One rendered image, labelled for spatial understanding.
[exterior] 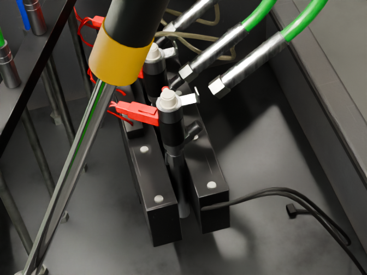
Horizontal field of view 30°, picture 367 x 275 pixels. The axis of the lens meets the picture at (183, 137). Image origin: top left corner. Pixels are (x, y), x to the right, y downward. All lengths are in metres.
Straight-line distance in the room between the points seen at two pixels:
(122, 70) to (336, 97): 0.72
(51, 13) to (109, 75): 0.63
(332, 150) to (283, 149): 0.10
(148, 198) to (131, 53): 0.57
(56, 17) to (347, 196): 0.45
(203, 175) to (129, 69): 0.58
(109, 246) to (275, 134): 0.31
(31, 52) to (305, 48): 0.40
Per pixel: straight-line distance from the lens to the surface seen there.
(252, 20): 0.80
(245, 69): 0.72
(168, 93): 0.73
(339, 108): 0.93
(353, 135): 0.90
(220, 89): 0.73
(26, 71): 0.80
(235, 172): 1.01
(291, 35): 0.71
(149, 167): 0.83
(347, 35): 2.50
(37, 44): 0.83
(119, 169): 1.03
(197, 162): 0.83
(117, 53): 0.24
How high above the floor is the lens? 1.63
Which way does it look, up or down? 49 degrees down
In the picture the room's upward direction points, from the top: 6 degrees counter-clockwise
